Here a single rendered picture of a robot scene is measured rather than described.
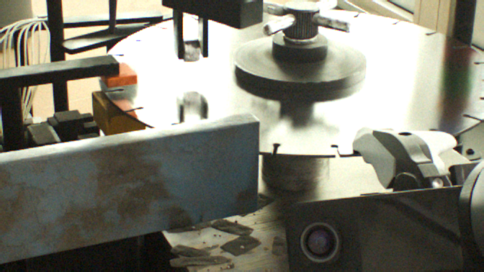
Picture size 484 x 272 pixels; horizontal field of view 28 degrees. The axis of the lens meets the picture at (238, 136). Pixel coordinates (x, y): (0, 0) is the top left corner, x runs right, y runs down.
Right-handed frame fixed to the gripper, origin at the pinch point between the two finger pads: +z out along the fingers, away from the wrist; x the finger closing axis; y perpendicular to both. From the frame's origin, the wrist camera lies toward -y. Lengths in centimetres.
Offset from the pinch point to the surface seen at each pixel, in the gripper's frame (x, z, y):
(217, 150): 6.4, -7.4, -10.9
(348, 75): 13.2, 7.0, 3.0
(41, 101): 24, 59, -20
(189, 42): 17.3, 9.2, -8.9
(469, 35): 21.0, 28.6, 24.8
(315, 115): 9.7, 3.4, -1.2
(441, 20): 31, 59, 37
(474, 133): 12, 43, 31
